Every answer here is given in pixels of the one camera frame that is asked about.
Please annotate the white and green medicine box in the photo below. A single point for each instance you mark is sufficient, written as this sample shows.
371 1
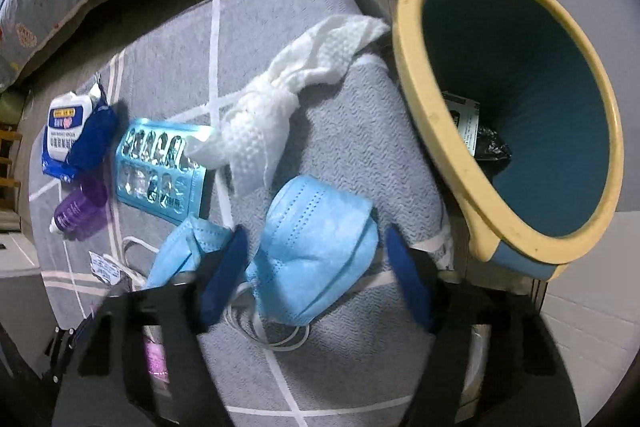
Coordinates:
465 127

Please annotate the blue face mask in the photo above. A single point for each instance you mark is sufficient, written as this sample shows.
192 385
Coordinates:
310 247
175 252

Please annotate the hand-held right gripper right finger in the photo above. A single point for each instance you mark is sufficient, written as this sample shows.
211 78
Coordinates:
407 282

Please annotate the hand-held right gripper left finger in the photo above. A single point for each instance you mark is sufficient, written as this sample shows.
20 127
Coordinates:
225 279

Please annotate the wooden stool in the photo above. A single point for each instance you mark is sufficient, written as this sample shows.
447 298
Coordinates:
7 167

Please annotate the small white sachet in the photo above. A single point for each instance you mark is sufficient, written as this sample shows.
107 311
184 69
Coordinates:
105 267

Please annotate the blue blister pack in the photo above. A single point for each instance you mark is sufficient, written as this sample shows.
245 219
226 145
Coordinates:
155 172

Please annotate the white wipe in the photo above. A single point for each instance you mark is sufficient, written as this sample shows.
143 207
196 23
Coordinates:
260 127

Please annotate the blue wet wipes packet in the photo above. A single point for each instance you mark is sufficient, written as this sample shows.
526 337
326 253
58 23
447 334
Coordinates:
65 127

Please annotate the black plastic bag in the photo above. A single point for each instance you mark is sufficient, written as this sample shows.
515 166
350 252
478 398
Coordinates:
492 149

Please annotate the blue bin with yellow rim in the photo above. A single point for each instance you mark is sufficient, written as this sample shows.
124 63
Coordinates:
525 57

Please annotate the green waste bin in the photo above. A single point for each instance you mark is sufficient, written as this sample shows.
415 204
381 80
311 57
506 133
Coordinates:
10 107

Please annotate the grey plaid cushion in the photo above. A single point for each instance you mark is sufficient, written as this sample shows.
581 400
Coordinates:
350 117

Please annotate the purple bottle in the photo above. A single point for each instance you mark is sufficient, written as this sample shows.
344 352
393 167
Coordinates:
80 209

